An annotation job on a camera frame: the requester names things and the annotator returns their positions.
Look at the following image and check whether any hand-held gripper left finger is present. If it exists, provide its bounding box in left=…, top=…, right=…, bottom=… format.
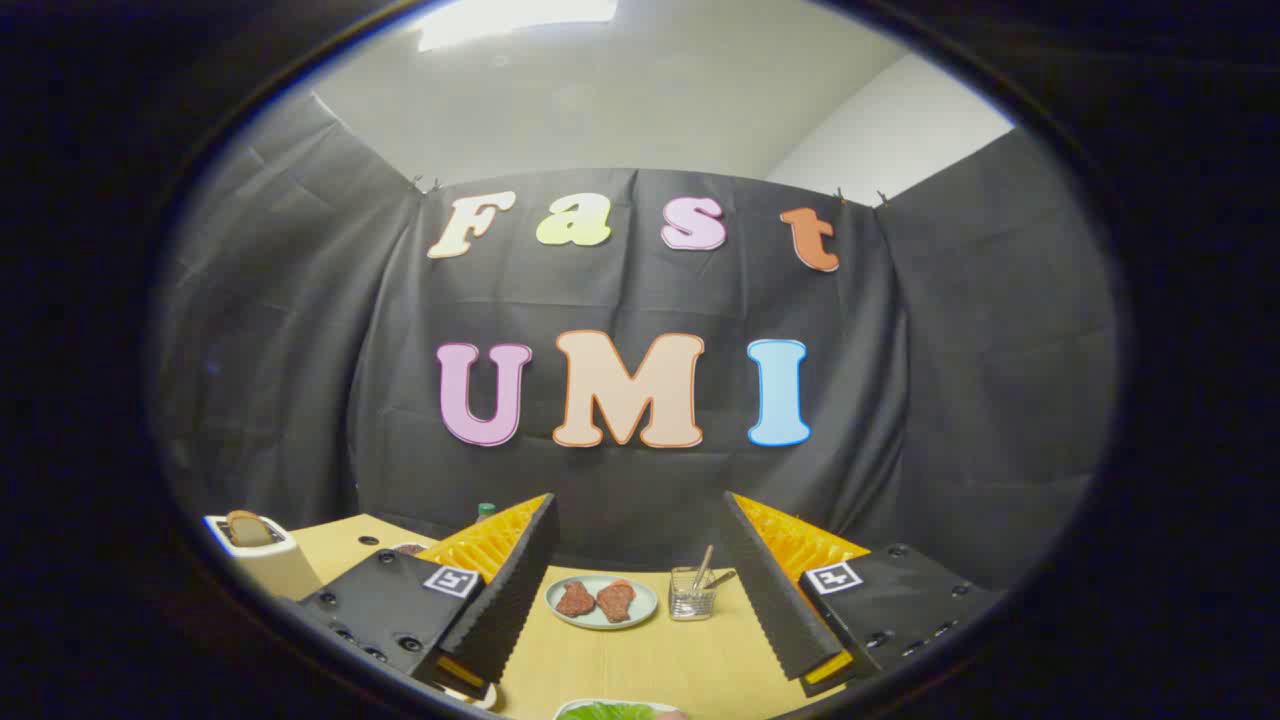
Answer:
left=298, top=493, right=559, bottom=701

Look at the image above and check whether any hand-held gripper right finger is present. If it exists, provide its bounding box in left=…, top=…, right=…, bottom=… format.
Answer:
left=720, top=490, right=1006, bottom=699

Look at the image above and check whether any plain white bread slice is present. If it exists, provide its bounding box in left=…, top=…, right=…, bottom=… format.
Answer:
left=225, top=510, right=277, bottom=547

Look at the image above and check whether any brown meat piece, red edge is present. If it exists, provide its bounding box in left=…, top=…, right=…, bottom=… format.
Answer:
left=596, top=579, right=638, bottom=624

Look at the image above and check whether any pale blue oval plate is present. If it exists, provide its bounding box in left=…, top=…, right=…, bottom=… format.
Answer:
left=545, top=574, right=659, bottom=631

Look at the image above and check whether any white squarish plate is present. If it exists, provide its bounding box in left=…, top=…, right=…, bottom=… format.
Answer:
left=553, top=698, right=691, bottom=720

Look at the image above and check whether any cream white toaster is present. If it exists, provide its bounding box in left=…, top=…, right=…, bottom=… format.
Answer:
left=204, top=512, right=323, bottom=603

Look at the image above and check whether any black backdrop cloth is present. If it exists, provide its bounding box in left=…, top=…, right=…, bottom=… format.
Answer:
left=150, top=90, right=1119, bottom=591

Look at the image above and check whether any wire mesh utensil holder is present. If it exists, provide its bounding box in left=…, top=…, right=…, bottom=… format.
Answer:
left=668, top=566, right=719, bottom=622

